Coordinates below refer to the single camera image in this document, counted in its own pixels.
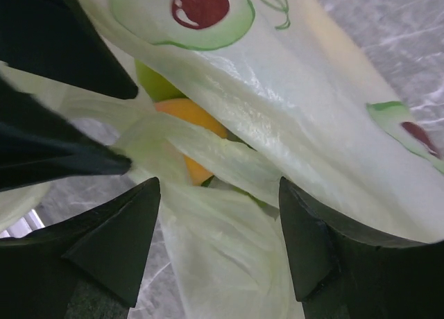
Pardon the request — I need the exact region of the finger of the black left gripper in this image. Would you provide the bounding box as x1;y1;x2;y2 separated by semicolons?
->
1;80;132;191
1;0;139;100

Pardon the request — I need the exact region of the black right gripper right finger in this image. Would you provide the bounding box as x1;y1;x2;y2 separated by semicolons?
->
279;178;443;318

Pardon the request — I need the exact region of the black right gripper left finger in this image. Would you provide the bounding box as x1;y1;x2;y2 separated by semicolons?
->
1;178;160;318

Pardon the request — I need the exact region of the green printed plastic bag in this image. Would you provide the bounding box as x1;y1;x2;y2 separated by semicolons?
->
0;0;444;319

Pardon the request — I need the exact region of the green fruit in bag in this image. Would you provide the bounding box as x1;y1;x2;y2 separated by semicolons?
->
135;60;186;102

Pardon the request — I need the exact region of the orange fruit in bag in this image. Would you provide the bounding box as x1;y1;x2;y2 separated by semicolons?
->
154;97;230;187

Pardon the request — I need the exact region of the aluminium mounting rail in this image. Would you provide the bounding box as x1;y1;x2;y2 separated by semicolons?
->
0;209;45;238

